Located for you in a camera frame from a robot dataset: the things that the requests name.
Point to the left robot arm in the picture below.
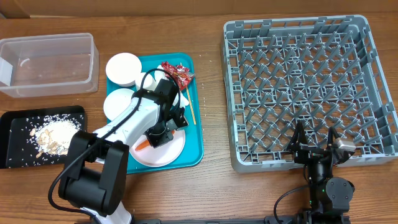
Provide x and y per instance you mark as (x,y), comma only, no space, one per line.
(94,175)

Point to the grey plastic dishwasher rack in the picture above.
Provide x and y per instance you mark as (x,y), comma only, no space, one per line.
(321,71)

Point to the pink round plate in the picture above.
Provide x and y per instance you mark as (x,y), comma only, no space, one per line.
(159,157)

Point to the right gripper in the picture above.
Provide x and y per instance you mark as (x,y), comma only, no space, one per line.
(308,152)

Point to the white paper cup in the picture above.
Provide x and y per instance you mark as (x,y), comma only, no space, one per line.
(147,82)

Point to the wooden skewer stick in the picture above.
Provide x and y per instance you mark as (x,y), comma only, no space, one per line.
(191,105)

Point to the clear plastic storage bin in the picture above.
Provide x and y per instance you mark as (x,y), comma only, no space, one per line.
(47,65)

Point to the crumpled white napkin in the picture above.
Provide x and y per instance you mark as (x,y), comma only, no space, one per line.
(158,76)

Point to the teal plastic serving tray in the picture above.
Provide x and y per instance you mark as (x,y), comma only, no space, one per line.
(193,150)

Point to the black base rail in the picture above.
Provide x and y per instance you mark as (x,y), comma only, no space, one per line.
(266,220)

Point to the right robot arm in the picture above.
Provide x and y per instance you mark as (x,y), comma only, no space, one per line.
(329,195)

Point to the black plastic waste tray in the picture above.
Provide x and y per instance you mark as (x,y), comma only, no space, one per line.
(6,120)

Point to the white bowl with food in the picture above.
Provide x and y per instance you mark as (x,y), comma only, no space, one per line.
(116,102)

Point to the red snack wrapper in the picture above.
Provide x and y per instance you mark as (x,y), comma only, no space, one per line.
(182,74)

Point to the orange carrot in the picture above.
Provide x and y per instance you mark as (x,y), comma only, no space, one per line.
(145,144)

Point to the rice and food scraps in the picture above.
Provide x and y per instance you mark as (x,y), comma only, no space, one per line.
(39,140)

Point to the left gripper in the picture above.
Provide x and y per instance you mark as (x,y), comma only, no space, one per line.
(157,140)

